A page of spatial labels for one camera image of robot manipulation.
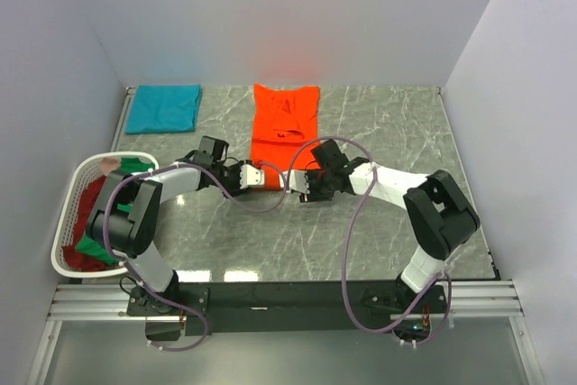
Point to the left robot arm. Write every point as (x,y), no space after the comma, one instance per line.
(134,214)

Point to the dark red t-shirt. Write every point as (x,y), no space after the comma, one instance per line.
(78,260)

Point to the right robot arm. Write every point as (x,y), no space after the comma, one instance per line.
(441,216)

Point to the green t-shirt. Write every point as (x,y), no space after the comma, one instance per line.
(89,246)

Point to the beige garment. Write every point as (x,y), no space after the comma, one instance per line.
(108,165)

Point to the orange t-shirt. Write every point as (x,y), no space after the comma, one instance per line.
(284,120)

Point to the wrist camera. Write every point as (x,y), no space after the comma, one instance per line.
(251,177)
(296,181)

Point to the black base beam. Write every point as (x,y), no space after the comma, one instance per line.
(207,307)

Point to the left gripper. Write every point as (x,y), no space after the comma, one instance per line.
(235,189)

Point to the aluminium frame rail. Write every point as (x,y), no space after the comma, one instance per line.
(109,303)

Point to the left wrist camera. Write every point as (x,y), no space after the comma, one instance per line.
(251,177)

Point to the folded teal t-shirt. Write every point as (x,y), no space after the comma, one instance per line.
(164,109)

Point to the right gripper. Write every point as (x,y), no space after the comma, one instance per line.
(314,195)

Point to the white laundry basket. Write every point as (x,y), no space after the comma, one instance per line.
(86,172)

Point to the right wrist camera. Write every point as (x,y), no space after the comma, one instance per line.
(296,181)

